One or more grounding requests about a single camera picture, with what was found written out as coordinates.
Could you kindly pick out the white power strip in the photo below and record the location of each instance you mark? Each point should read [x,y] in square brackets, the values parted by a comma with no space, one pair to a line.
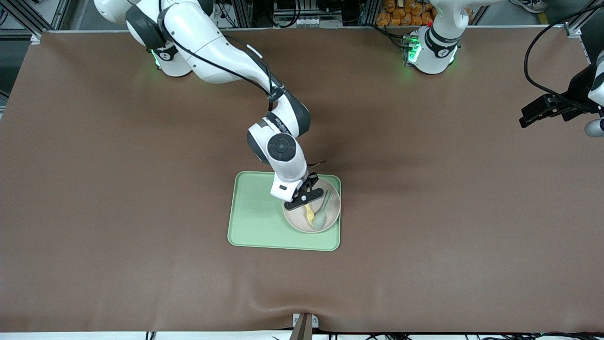
[217,13]

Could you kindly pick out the white connector strip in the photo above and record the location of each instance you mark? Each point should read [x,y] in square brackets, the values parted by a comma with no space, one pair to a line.
[306,21]

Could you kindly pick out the round off-white plate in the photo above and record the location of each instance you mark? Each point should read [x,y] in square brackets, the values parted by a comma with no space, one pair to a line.
[332,212]

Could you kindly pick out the grey sports shoe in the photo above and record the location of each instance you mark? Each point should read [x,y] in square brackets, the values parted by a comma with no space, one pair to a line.
[531,4]

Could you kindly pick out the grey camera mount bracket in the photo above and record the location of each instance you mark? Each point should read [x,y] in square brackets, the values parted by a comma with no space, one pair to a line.
[304,330]

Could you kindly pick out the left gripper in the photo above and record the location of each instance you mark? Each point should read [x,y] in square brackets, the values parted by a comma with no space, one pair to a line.
[576,90]

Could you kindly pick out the bag of orange items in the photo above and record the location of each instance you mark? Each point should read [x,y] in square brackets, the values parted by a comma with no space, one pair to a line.
[401,16]

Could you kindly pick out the yellow plastic fork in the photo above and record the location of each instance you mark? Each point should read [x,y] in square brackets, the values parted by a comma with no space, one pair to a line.
[310,216]

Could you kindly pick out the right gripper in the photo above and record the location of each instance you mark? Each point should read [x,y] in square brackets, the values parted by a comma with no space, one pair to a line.
[311,180]

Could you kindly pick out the aluminium frame post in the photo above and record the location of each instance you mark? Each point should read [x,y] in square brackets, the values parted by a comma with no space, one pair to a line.
[368,12]
[243,12]

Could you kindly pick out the aluminium frame profile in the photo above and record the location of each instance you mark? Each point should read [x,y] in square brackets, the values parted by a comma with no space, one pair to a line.
[35,21]
[573,29]

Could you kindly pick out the pale green plastic spoon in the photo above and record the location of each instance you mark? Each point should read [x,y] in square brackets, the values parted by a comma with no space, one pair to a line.
[319,221]

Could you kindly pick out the brown table cover mat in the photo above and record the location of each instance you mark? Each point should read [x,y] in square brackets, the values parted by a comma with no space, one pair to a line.
[141,259]

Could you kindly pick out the light green rectangular tray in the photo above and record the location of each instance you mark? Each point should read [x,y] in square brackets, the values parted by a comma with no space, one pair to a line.
[255,222]

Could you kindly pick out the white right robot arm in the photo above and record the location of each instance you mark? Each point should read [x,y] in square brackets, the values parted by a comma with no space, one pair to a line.
[212,52]

